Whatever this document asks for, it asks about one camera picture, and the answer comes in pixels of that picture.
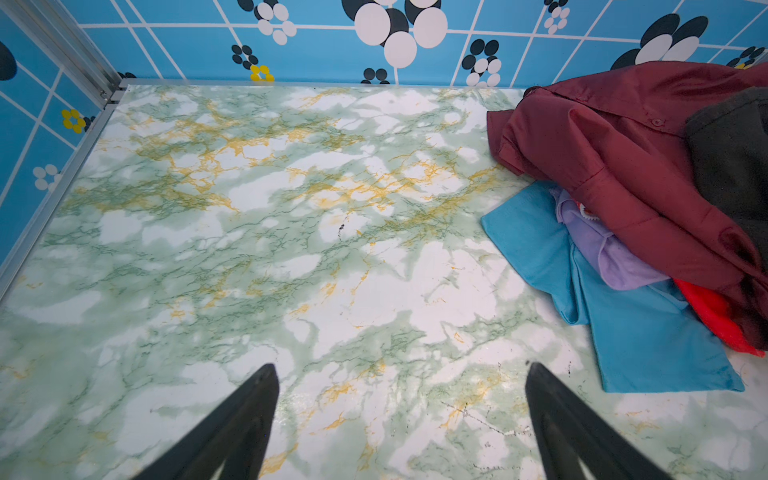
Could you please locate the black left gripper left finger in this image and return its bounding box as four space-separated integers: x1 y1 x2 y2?
136 364 280 479

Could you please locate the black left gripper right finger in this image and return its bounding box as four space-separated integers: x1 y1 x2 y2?
525 362 670 479

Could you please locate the maroon button shirt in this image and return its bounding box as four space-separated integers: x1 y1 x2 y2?
487 61 767 350

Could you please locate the teal blue cloth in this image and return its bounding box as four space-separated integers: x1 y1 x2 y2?
481 182 744 393

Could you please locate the lilac purple cloth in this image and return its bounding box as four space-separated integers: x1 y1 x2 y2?
550 187 670 291

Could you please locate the red cloth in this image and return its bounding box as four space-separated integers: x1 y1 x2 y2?
674 279 765 358

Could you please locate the dark grey cloth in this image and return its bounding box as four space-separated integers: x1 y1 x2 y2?
685 87 767 262

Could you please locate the aluminium frame corner post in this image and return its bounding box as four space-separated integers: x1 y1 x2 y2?
1 0 121 107

